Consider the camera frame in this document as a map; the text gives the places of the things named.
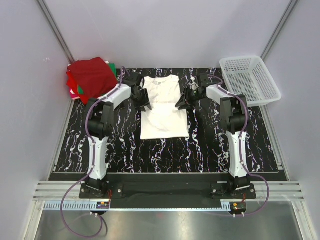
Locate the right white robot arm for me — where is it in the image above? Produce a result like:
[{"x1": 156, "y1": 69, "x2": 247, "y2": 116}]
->
[{"x1": 175, "y1": 74, "x2": 251, "y2": 199}]

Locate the white plastic basket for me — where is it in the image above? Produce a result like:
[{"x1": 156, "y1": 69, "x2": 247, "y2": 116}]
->
[{"x1": 219, "y1": 55, "x2": 282, "y2": 107}]

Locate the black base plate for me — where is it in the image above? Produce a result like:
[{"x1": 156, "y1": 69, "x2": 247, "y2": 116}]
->
[{"x1": 79, "y1": 173, "x2": 257, "y2": 205}]

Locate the grey slotted cable duct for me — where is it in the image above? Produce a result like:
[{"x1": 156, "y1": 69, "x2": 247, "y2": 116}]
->
[{"x1": 44, "y1": 200, "x2": 231, "y2": 212}]

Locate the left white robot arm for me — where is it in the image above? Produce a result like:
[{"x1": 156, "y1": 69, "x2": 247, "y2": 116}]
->
[{"x1": 81, "y1": 72, "x2": 152, "y2": 198}]

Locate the pink folded t-shirt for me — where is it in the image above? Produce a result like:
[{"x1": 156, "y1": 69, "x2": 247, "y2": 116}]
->
[{"x1": 69, "y1": 90, "x2": 79, "y2": 100}]

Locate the white printed t-shirt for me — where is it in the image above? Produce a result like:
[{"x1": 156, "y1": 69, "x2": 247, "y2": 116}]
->
[{"x1": 140, "y1": 75, "x2": 189, "y2": 140}]

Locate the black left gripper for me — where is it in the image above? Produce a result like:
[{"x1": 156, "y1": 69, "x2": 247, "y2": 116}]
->
[{"x1": 131, "y1": 88, "x2": 152, "y2": 113}]

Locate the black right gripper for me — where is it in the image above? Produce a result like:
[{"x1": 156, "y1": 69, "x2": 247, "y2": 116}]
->
[{"x1": 175, "y1": 87, "x2": 205, "y2": 111}]

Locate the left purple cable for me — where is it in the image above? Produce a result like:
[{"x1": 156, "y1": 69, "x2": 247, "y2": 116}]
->
[{"x1": 59, "y1": 66, "x2": 131, "y2": 237}]

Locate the bright red folded t-shirt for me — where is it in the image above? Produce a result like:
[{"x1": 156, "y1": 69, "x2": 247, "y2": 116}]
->
[{"x1": 66, "y1": 71, "x2": 78, "y2": 95}]

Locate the dark red folded t-shirt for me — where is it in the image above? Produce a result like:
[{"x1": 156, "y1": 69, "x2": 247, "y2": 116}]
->
[{"x1": 66, "y1": 57, "x2": 118, "y2": 105}]

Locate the green folded t-shirt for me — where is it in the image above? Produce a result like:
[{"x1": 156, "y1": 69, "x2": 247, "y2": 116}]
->
[{"x1": 77, "y1": 61, "x2": 117, "y2": 98}]

